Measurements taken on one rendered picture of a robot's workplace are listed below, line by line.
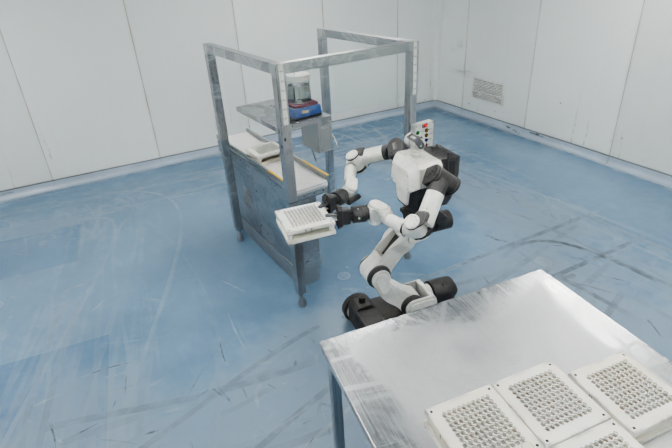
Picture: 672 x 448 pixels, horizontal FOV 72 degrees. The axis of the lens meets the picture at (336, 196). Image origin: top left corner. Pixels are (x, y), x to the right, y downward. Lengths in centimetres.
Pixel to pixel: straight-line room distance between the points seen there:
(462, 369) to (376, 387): 32
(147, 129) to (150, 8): 136
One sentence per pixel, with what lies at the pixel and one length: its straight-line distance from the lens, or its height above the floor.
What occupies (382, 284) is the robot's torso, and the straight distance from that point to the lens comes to 264.
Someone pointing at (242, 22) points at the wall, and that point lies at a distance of 611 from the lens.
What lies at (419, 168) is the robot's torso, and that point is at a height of 120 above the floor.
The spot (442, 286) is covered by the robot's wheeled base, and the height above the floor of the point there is 34.
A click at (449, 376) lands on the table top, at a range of 180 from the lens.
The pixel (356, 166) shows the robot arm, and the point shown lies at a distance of 276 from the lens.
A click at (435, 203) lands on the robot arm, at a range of 223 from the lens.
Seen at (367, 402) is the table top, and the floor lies 82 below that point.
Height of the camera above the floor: 214
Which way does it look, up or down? 26 degrees down
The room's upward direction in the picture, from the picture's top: 3 degrees counter-clockwise
